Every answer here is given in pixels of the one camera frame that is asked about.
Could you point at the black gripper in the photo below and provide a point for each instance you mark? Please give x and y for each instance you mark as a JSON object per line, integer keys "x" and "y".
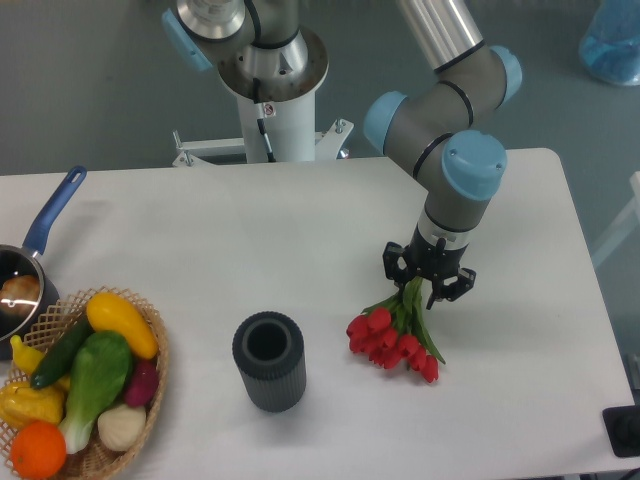
{"x": 433, "y": 254}

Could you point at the red tulip bouquet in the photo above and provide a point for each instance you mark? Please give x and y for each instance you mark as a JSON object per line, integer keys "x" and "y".
{"x": 393, "y": 332}

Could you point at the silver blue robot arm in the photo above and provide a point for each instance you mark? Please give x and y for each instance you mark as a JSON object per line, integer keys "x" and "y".
{"x": 273, "y": 65}

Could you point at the dark grey ribbed vase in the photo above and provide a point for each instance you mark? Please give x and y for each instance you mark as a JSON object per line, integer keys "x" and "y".
{"x": 269, "y": 351}

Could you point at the black device at edge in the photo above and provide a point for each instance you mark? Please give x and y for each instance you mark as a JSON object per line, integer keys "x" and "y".
{"x": 622, "y": 427}

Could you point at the blue plastic bag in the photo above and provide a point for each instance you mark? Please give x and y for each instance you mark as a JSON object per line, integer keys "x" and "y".
{"x": 609, "y": 50}

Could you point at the purple radish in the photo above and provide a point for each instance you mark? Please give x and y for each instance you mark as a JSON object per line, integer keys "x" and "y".
{"x": 142, "y": 386}

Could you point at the yellow squash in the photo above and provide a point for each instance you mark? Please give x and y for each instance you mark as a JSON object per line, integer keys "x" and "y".
{"x": 107, "y": 311}

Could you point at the green bok choy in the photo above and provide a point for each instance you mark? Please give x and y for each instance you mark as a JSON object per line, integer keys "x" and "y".
{"x": 98, "y": 374}

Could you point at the white garlic bulb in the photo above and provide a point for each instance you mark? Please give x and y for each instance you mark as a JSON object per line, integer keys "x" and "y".
{"x": 119, "y": 427}

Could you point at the green cucumber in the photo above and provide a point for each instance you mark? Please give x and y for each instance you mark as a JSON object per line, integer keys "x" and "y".
{"x": 58, "y": 361}

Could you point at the yellow banana pepper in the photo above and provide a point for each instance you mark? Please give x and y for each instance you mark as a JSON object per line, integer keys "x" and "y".
{"x": 25, "y": 359}

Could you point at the brown bread roll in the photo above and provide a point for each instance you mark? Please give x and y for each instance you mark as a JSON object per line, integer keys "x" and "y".
{"x": 20, "y": 295}

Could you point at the yellow pumpkin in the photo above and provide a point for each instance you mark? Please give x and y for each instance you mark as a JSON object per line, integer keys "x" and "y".
{"x": 22, "y": 405}

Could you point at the orange fruit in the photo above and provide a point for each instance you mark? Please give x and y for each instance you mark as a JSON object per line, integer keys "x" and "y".
{"x": 38, "y": 451}

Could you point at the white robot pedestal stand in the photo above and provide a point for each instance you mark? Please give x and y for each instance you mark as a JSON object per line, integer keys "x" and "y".
{"x": 272, "y": 131}

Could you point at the blue handled saucepan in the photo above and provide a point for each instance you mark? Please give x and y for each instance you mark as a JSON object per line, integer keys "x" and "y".
{"x": 25, "y": 259}

